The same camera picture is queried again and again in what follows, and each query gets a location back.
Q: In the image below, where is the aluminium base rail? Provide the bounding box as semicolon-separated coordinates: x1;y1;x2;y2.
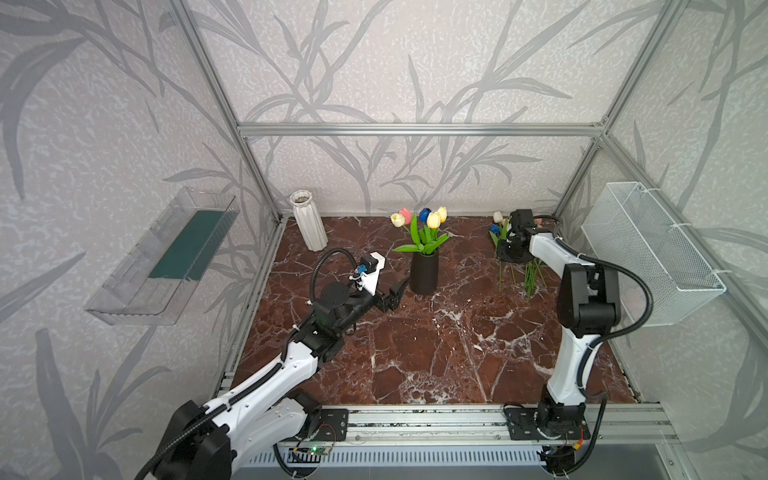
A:
248;404;680;469

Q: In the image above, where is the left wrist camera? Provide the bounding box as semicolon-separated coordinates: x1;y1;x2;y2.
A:
350;252;386;296

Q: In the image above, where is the pink tulip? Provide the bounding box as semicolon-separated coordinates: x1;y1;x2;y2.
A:
399;208;421;244

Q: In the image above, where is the white wire mesh basket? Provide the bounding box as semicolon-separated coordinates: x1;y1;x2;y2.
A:
582;182;726;327

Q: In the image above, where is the black cylindrical vase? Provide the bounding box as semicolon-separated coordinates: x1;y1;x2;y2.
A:
409;250;439;296

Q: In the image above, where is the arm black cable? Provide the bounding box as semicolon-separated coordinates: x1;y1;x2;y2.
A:
133;247;360;480
533;214;655;475

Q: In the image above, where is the bunch of remaining tulips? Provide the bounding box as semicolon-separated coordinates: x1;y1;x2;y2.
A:
489;209;548;300

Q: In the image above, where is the pink object in basket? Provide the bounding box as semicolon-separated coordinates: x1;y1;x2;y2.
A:
621;286;646;317

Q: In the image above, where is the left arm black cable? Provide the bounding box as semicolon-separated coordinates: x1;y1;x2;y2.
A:
133;247;360;480

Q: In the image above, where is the pale yellow tulip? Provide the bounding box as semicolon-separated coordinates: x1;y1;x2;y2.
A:
424;212;449;255

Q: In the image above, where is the white ribbed vase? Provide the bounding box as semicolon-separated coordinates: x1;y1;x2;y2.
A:
289;190;328;252

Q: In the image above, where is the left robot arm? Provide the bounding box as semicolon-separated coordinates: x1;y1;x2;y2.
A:
136;279;409;479

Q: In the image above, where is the white tulip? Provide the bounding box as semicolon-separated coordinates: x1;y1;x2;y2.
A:
391;213;424;253

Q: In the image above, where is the clear plastic wall tray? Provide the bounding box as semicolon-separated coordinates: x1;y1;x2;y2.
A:
85;187;240;326

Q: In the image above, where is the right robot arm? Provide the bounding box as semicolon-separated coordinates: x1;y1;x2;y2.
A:
490;209;621;440

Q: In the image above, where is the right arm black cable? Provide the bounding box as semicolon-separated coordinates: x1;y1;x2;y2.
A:
533;214;655;475

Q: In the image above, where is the blue tulip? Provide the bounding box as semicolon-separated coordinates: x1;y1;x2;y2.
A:
418;208;431;244
489;223;504;291

